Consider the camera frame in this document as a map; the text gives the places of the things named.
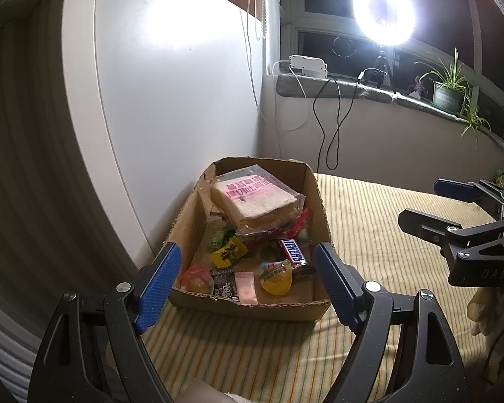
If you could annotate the green snack bag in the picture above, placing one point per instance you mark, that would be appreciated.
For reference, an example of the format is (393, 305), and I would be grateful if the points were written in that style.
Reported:
(500, 178)

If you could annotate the person's right hand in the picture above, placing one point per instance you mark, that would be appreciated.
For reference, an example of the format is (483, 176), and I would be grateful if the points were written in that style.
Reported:
(483, 310)

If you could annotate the yellow striped blanket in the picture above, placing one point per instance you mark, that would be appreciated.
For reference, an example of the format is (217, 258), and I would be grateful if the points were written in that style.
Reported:
(382, 239)

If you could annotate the small pink figurine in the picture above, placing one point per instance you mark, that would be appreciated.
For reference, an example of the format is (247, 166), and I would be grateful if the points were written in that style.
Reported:
(420, 88)

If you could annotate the brown cardboard box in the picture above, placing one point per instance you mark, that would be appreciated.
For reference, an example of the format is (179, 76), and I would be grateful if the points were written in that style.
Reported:
(277, 310)

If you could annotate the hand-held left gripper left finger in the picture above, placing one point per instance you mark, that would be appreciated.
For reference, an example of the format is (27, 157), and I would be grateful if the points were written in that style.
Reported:
(159, 285)

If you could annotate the white power strip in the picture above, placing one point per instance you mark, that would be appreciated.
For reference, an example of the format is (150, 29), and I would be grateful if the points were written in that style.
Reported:
(306, 65)

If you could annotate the white wardrobe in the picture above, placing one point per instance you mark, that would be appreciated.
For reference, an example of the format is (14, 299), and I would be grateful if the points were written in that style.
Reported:
(172, 92)

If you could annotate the black tripod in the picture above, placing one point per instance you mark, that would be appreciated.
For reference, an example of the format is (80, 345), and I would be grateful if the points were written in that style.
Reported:
(380, 71)

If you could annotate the small black snack packet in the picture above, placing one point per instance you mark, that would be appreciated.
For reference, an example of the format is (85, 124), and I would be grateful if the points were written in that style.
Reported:
(224, 283)

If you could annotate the yellow jelly cup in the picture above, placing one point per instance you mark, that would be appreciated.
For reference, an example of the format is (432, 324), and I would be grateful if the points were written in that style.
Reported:
(277, 281)

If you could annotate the packaged sliced bread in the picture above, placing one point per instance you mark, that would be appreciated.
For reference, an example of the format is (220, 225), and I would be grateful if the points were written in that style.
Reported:
(252, 201)

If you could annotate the yellow foil snack packet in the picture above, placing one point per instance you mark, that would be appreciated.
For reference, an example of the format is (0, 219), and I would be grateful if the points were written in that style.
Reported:
(229, 254)

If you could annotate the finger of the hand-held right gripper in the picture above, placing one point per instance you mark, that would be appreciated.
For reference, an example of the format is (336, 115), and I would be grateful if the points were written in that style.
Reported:
(424, 224)
(455, 189)

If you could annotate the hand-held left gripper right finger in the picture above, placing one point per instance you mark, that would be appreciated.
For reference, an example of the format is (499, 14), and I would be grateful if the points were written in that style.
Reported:
(336, 285)

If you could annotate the white framed window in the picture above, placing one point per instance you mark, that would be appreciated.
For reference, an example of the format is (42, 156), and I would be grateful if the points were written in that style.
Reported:
(472, 8)

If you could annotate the brown chocolate bar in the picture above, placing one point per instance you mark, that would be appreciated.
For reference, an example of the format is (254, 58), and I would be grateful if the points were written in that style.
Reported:
(293, 251)

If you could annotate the pink sachet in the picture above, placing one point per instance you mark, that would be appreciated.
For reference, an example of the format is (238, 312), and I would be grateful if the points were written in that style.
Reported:
(246, 287)

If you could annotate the potted spider plant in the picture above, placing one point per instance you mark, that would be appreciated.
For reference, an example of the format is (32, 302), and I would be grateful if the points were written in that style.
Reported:
(447, 96)

